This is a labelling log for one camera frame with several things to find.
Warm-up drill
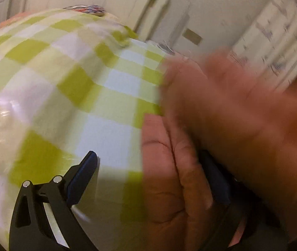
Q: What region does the pink quilted garment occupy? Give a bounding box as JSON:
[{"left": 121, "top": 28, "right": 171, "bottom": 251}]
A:
[{"left": 141, "top": 46, "right": 297, "bottom": 251}]

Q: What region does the orange cloth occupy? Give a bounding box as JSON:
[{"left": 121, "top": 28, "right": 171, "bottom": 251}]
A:
[{"left": 0, "top": 12, "right": 35, "bottom": 30}]

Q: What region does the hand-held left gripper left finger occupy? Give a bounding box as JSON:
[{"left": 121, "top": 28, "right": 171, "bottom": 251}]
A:
[{"left": 9, "top": 150, "right": 98, "bottom": 251}]

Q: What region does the beige wall switch plate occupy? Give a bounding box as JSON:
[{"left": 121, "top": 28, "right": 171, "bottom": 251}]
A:
[{"left": 182, "top": 28, "right": 203, "bottom": 45}]

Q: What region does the colourful patterned pillow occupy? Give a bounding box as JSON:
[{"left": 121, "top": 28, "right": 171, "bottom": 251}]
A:
[{"left": 63, "top": 4, "right": 106, "bottom": 17}]

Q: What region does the dark cable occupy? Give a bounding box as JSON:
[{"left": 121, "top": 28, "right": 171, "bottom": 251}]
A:
[{"left": 157, "top": 42, "right": 176, "bottom": 55}]

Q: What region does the green white checked bedsheet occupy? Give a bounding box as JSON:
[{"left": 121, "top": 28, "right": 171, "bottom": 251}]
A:
[{"left": 0, "top": 8, "right": 170, "bottom": 251}]

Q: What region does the cream patterned curtain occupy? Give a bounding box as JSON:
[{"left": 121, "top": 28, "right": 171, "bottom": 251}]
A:
[{"left": 231, "top": 0, "right": 297, "bottom": 89}]

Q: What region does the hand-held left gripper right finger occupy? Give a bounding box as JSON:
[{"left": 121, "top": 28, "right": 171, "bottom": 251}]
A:
[{"left": 198, "top": 149, "right": 288, "bottom": 251}]

